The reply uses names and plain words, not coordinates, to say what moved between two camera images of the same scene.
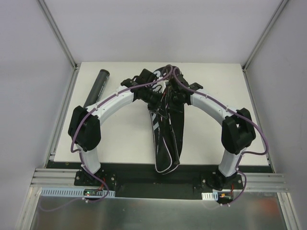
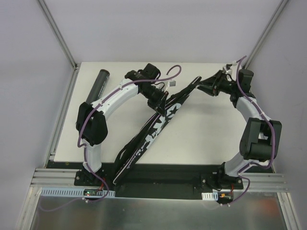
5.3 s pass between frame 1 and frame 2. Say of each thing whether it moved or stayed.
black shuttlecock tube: stayed
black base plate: stayed
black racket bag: moved
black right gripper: moved
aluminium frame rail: stayed
